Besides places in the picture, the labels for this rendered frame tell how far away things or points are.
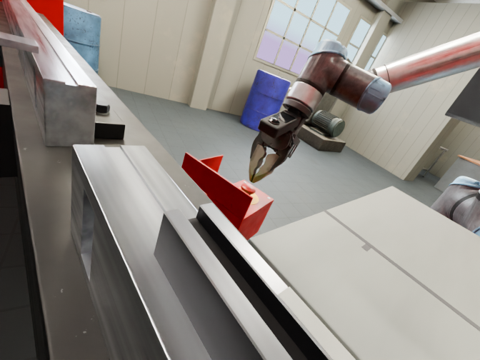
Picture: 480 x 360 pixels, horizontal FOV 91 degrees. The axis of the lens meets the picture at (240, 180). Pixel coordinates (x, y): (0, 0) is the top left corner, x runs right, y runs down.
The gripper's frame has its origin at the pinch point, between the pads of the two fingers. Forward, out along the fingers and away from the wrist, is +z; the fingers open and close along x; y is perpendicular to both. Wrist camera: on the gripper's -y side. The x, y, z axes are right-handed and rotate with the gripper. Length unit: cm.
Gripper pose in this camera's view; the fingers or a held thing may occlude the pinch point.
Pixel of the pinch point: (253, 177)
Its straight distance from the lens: 57.7
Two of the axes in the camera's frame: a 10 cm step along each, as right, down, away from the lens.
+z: -5.0, 8.6, 1.4
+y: 4.0, 0.8, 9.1
